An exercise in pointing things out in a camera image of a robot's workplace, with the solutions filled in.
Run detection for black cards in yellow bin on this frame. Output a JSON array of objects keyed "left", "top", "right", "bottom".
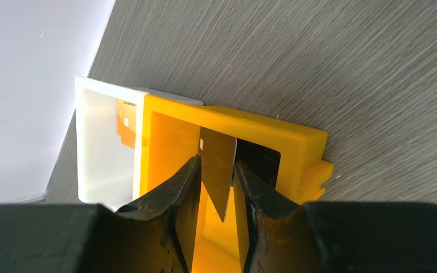
[{"left": 236, "top": 139, "right": 281, "bottom": 188}]

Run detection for yellow plastic bin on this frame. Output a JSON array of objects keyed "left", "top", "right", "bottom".
[{"left": 139, "top": 95, "right": 333, "bottom": 272}]

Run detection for orange box in white bin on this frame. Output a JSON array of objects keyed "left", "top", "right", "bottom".
[{"left": 117, "top": 100, "right": 137, "bottom": 149}]

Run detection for white plastic bin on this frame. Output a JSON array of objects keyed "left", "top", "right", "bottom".
[{"left": 75, "top": 76, "right": 203, "bottom": 211}]

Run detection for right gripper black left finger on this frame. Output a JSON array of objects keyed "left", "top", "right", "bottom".
[{"left": 0, "top": 156, "right": 201, "bottom": 272}]

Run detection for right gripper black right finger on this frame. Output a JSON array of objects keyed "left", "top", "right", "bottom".
[{"left": 234, "top": 161, "right": 437, "bottom": 272}]

